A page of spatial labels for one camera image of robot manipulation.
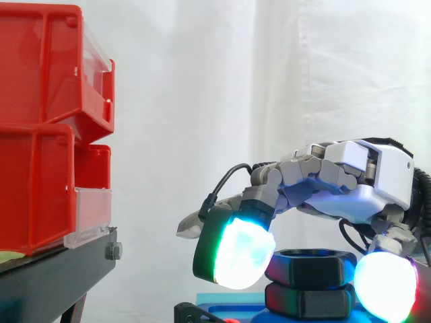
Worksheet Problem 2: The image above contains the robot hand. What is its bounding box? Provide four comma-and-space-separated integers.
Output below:
176, 136, 422, 323

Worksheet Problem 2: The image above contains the turquoise plate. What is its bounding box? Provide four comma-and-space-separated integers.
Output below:
196, 291, 269, 306

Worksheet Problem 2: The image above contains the blue plate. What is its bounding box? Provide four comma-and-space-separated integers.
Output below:
201, 302, 267, 323

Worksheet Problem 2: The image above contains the black-and-orange clip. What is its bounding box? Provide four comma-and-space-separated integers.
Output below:
174, 301, 237, 323

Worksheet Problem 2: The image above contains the black stand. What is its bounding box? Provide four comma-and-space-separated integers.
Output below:
0, 226, 124, 323

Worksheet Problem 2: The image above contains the red storage bin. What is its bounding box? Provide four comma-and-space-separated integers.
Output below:
0, 4, 117, 143
0, 122, 113, 257

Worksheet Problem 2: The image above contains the black coiled cable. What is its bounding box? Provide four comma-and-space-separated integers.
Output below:
412, 166, 431, 238

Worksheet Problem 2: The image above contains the thin black cable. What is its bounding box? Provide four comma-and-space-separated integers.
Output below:
198, 162, 254, 220
337, 218, 372, 256

